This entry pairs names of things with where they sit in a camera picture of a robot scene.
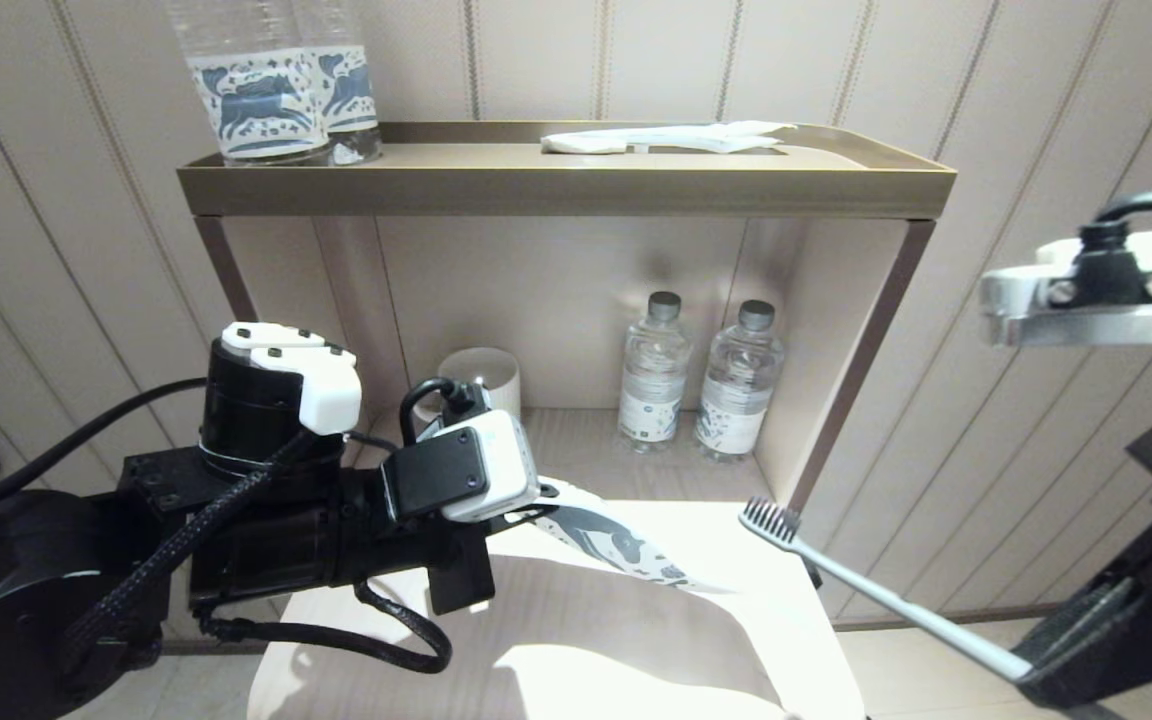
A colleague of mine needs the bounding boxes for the white horse-print paper pouch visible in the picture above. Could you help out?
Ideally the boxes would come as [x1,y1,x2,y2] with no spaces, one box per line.
[506,478,738,597]

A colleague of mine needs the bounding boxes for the grey handle toothbrush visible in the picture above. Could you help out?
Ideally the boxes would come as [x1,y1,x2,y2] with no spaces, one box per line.
[740,496,1034,685]

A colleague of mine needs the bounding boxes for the white ribbed ceramic mug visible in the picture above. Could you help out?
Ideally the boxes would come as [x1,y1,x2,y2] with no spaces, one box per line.
[416,347,523,423]

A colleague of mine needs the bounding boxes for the small clear water bottle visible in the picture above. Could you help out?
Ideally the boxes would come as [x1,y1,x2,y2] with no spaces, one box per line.
[693,300,788,464]
[618,292,694,454]

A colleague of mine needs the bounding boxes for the beige brown shelf unit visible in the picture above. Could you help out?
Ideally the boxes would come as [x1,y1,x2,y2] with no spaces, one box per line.
[176,120,958,531]

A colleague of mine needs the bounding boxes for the white plastic sachet wrapper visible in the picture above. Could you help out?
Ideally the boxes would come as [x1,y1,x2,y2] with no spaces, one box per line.
[539,120,798,157]

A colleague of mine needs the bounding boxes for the large horse-label water bottle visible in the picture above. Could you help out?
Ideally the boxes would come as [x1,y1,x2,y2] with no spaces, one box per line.
[164,0,333,167]
[291,0,385,165]

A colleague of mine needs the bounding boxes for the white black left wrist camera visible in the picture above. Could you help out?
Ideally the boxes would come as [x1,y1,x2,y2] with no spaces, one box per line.
[381,408,543,525]

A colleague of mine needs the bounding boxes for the black left camera cable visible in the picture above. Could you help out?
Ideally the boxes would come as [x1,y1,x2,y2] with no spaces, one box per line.
[400,376,488,442]

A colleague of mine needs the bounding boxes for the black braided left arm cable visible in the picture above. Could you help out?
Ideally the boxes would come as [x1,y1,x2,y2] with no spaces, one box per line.
[61,430,453,720]

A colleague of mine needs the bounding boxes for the smooth black left arm cable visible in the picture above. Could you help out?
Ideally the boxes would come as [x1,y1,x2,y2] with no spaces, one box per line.
[0,378,213,523]

